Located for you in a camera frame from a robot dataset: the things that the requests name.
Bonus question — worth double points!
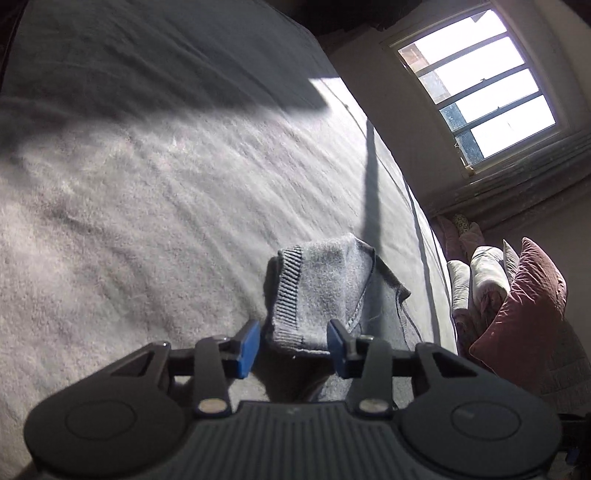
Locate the grey patterned curtain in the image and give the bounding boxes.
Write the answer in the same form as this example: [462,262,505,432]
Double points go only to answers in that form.
[425,131,591,227]

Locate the grey knit sweater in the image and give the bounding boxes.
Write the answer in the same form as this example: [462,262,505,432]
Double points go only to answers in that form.
[263,233,423,407]

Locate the grey pillow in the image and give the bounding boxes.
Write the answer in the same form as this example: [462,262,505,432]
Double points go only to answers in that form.
[502,239,520,278]

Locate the white folded quilt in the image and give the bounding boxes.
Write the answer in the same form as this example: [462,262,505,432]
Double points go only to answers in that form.
[447,246,511,315]

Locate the bed with grey blanket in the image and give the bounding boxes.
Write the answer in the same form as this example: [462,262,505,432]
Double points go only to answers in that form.
[0,0,460,480]

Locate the barred window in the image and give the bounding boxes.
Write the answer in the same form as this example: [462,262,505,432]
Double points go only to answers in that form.
[385,2,561,176]

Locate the maroon velvet pillow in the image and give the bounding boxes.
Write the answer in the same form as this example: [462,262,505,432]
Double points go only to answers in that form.
[468,237,568,391]

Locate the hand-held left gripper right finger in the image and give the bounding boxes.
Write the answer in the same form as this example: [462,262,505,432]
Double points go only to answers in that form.
[326,319,483,415]

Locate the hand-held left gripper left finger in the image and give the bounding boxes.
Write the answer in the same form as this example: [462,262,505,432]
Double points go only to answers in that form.
[111,320,260,415]

